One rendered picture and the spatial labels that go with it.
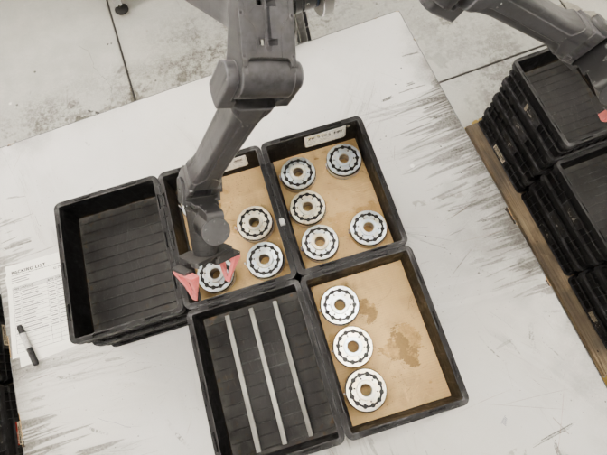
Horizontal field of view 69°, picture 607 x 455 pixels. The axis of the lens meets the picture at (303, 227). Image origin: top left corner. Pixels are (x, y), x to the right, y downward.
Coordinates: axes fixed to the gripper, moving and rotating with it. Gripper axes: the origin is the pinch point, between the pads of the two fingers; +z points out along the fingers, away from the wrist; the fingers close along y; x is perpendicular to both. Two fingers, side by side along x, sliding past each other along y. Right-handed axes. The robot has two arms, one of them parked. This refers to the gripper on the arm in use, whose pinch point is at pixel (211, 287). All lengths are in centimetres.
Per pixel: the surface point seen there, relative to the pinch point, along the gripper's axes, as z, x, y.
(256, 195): -8.6, 18.1, 33.6
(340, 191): -8.7, -1.7, 48.7
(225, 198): -8.2, 25.2, 27.7
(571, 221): 19, -51, 131
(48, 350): 32, 59, -20
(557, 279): 48, -50, 138
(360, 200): -6, -8, 51
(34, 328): 27, 66, -20
